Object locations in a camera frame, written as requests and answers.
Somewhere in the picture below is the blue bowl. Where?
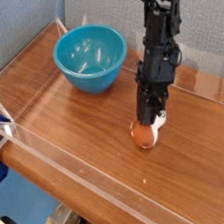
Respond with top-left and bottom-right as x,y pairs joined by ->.
53,23 -> 127,95

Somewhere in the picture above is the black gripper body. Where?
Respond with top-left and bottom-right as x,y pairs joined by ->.
135,37 -> 182,98

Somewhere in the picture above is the clear plastic container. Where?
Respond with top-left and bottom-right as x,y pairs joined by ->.
45,203 -> 80,224

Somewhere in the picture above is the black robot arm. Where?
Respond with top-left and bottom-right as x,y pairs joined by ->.
135,0 -> 182,125

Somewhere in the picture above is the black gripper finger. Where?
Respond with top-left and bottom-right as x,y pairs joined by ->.
136,87 -> 155,125
150,94 -> 169,125

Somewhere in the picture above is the clear acrylic barrier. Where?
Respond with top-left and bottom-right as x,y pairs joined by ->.
0,7 -> 224,224

